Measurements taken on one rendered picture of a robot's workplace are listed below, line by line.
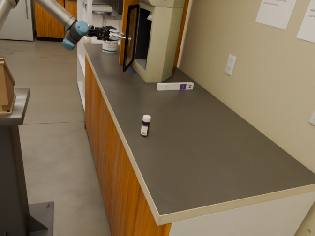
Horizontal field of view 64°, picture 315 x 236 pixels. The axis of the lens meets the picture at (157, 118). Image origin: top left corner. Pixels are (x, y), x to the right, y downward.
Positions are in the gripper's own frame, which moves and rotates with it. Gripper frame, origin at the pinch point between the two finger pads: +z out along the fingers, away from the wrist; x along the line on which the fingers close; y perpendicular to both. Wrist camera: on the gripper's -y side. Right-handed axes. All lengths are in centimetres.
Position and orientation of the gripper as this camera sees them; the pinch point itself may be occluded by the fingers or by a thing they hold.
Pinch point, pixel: (122, 35)
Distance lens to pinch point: 170.5
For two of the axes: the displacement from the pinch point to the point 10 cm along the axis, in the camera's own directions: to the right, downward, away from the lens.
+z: 9.8, 1.8, -0.4
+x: 1.4, -8.8, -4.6
